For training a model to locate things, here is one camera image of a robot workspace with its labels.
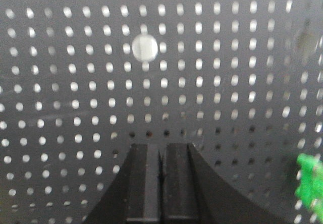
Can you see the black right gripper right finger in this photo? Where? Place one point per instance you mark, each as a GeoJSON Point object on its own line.
{"type": "Point", "coordinates": [194, 193]}

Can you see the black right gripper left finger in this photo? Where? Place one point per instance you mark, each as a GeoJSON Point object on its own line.
{"type": "Point", "coordinates": [133, 196]}

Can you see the black perforated pegboard panel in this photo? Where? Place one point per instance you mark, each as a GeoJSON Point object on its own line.
{"type": "Point", "coordinates": [83, 80]}

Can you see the green toggle switch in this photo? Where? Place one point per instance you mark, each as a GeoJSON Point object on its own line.
{"type": "Point", "coordinates": [309, 190]}

